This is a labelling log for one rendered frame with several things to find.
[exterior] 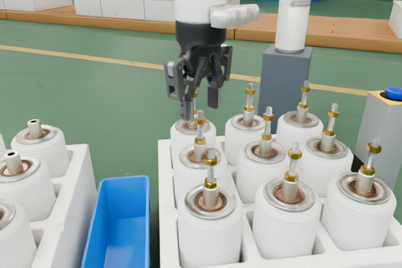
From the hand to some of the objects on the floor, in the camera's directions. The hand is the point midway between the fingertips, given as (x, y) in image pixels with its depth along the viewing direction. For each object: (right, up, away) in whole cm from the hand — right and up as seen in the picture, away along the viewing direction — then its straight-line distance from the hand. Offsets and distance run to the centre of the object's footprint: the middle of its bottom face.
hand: (201, 106), depth 53 cm
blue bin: (-15, -32, +13) cm, 38 cm away
